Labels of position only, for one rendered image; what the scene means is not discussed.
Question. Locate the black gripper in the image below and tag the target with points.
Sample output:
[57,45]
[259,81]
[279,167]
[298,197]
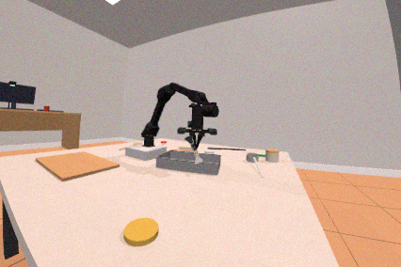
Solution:
[197,124]

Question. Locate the grey cylinder with orange top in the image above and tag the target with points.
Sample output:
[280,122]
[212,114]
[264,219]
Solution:
[272,155]

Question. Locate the beige short cylinder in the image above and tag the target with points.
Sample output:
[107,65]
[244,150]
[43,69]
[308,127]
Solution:
[209,151]

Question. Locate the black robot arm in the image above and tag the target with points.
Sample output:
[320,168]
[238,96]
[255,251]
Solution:
[208,109]

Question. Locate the yellow flat disc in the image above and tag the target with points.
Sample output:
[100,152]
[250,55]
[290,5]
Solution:
[141,231]

